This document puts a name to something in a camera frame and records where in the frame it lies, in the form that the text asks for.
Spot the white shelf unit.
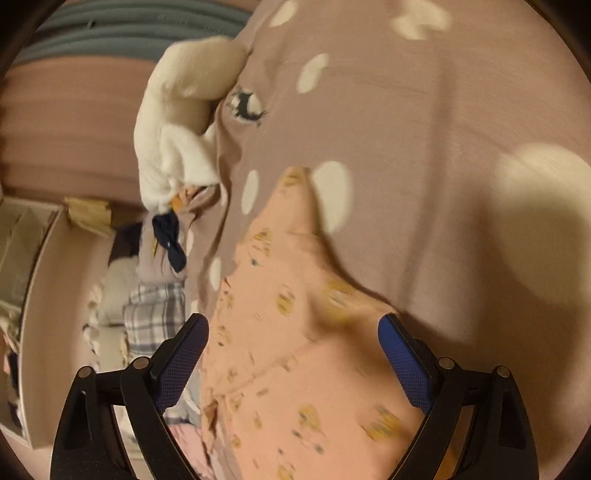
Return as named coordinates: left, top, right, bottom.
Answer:
left=0, top=196, right=70, bottom=448

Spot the navy blue cloth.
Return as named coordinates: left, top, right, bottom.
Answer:
left=151, top=213, right=188, bottom=272

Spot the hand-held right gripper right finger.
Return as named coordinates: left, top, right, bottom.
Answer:
left=378, top=314, right=542, bottom=480

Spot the taupe spotted deer blanket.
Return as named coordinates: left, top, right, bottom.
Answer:
left=137, top=0, right=591, bottom=480

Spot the plaid cloth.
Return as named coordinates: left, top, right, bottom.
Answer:
left=124, top=281, right=186, bottom=356

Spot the pink printed small garment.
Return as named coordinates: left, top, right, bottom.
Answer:
left=199, top=167, right=462, bottom=480

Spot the grey ribbed headboard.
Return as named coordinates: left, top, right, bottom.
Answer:
left=18, top=0, right=259, bottom=61

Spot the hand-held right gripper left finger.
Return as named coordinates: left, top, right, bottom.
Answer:
left=50, top=313, right=210, bottom=480

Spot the white plush toy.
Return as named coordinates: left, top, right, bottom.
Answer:
left=133, top=36, right=250, bottom=214

